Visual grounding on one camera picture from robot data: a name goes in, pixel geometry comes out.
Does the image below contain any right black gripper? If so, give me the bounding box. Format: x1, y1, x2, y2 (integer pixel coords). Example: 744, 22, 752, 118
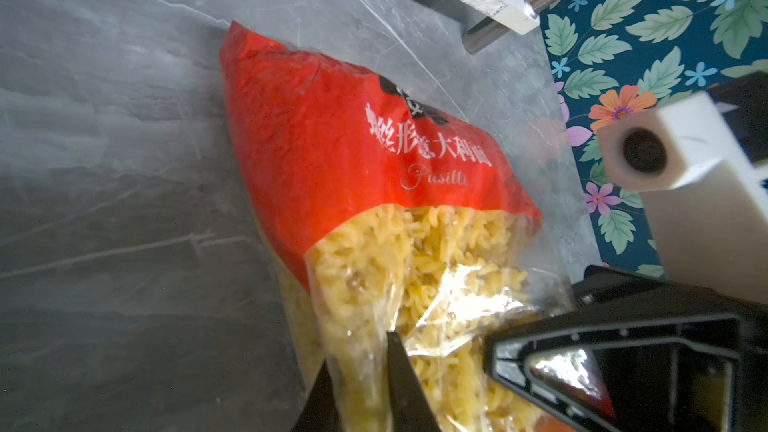
484, 266, 767, 432

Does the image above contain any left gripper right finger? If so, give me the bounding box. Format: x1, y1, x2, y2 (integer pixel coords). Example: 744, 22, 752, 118
387, 331, 441, 432

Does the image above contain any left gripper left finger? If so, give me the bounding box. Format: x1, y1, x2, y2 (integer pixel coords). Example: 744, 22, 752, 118
291, 361, 341, 432

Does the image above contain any red macaroni bag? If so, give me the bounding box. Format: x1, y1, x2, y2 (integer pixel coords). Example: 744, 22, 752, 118
220, 23, 570, 431

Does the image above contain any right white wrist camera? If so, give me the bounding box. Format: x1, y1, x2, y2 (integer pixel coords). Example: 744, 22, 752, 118
597, 72, 767, 303

